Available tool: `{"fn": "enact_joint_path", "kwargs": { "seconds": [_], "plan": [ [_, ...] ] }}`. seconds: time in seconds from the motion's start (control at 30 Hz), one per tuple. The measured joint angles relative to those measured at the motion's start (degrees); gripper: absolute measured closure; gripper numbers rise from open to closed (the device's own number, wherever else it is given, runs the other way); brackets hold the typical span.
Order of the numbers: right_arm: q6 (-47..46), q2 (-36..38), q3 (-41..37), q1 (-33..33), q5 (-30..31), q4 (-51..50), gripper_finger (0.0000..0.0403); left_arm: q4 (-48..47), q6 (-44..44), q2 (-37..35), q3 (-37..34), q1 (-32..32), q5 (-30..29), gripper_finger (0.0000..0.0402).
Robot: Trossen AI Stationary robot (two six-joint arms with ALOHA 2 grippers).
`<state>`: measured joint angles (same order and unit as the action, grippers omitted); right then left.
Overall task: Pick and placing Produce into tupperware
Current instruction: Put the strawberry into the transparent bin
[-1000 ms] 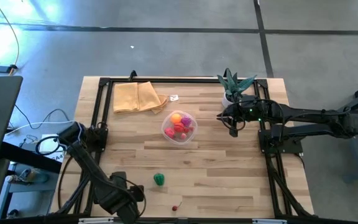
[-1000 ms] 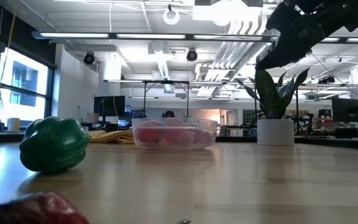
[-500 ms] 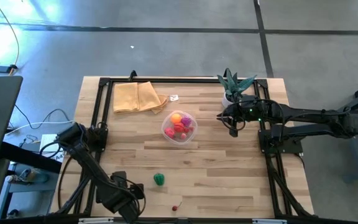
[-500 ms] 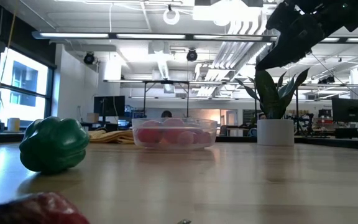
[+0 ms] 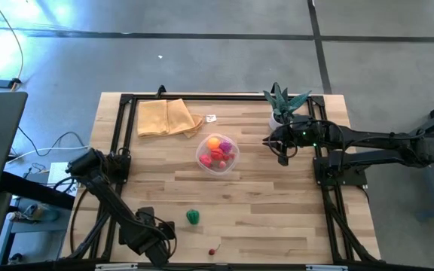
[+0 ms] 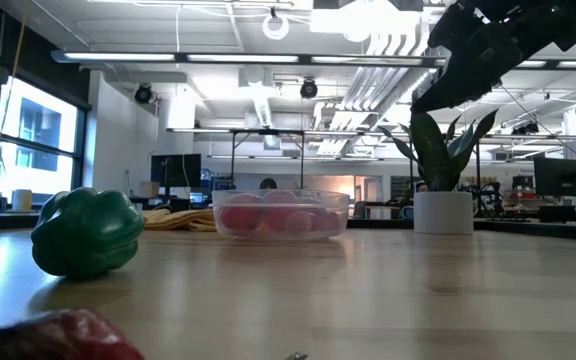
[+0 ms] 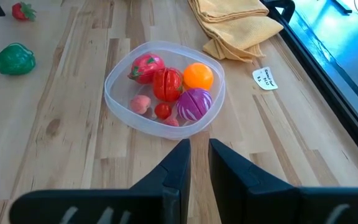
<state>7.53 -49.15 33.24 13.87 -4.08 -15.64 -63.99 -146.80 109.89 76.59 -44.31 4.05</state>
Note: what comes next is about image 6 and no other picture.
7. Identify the green plant in white pot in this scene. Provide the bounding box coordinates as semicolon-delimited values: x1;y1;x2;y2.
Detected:
377;108;499;236

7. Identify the yellow folded cloth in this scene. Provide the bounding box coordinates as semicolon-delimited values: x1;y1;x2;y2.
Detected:
141;208;218;233

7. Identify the red apple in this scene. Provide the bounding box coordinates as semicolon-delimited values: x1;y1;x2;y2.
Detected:
219;193;265;232

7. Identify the black ceiling speaker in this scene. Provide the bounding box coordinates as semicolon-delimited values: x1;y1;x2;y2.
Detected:
134;83;155;105
299;78;319;100

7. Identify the red toy tomato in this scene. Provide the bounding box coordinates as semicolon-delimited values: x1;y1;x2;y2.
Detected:
261;189;300;231

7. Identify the long ceiling light fixture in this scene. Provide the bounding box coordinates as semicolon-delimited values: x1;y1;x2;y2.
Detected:
51;48;576;71

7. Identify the clear plastic tupperware container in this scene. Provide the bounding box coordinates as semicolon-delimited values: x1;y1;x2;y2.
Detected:
211;188;352;241

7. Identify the black framed window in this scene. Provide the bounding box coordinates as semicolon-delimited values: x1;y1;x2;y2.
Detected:
0;73;89;207

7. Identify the small pink toy fruit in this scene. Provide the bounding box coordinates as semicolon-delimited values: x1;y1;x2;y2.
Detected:
285;210;319;235

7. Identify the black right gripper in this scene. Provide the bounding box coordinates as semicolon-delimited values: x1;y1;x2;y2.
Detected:
410;0;576;115

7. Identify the white ring lamp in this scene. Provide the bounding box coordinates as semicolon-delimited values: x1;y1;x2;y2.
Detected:
261;13;291;41

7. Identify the dark red toy cherry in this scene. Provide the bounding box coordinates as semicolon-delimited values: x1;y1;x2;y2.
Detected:
0;308;145;360

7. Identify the red toy raspberry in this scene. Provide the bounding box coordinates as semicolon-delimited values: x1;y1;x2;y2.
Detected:
316;211;342;233

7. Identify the black computer monitor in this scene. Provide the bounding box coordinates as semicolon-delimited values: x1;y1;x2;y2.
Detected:
533;157;576;199
150;153;203;189

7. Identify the black gantry frame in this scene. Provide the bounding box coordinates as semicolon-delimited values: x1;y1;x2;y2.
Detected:
229;128;306;190

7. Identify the green toy bell pepper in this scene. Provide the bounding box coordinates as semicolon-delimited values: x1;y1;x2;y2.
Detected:
30;187;145;281

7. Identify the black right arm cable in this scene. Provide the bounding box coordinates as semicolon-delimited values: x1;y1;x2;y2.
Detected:
497;83;576;169

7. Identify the white cylinder container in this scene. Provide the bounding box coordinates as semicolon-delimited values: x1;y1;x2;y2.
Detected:
11;188;33;213

